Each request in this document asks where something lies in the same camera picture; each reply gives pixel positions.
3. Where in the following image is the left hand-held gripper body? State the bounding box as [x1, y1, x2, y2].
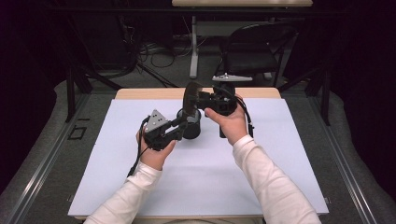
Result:
[143, 109, 177, 152]

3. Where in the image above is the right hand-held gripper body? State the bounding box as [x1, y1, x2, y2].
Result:
[212, 73, 253, 116]

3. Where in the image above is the black mesh pen holder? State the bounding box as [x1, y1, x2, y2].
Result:
[177, 106, 203, 140]

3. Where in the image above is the dark brown comb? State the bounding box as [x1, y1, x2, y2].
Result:
[182, 81, 204, 119]

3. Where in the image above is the person's right hand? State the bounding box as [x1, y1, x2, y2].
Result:
[204, 95, 249, 147]

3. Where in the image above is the person's left hand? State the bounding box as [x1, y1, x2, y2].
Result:
[135, 130, 177, 172]

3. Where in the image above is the white paper sheet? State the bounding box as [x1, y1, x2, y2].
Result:
[67, 97, 330, 217]

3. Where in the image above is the wooden table with white legs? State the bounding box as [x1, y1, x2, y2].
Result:
[172, 0, 314, 80]

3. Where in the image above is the black folding chair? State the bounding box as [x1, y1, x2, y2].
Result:
[218, 22, 301, 89]

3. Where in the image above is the black metal stand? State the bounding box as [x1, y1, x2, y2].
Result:
[64, 60, 123, 123]
[277, 60, 332, 126]

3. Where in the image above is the left hand-held gripper cable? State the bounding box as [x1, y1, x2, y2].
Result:
[126, 115, 151, 177]

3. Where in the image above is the bundle of black floor cables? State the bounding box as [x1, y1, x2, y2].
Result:
[120, 15, 194, 89]

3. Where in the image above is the metal floor rail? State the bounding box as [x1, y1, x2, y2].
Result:
[4, 92, 92, 224]
[321, 124, 379, 224]

